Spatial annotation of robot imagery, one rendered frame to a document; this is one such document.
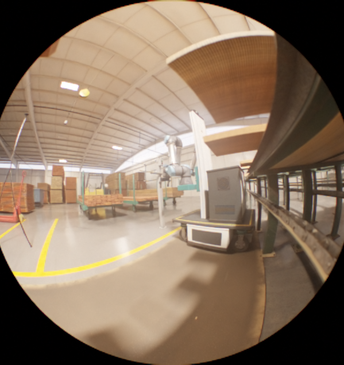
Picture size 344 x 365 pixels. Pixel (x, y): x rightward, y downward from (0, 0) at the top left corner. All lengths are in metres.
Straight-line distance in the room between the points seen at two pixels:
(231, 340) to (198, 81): 0.85
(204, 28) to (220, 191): 6.33
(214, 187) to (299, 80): 1.01
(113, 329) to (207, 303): 0.52
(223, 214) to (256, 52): 1.06
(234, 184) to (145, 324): 1.17
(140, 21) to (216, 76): 6.16
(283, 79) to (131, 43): 6.47
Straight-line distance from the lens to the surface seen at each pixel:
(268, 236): 1.12
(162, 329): 0.70
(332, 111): 0.33
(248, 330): 0.73
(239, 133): 0.42
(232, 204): 1.02
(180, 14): 6.19
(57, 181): 10.33
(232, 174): 1.01
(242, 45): 0.20
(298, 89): 0.23
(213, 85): 0.22
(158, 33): 6.30
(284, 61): 0.21
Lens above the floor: 0.68
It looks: 4 degrees up
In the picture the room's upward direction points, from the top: 4 degrees counter-clockwise
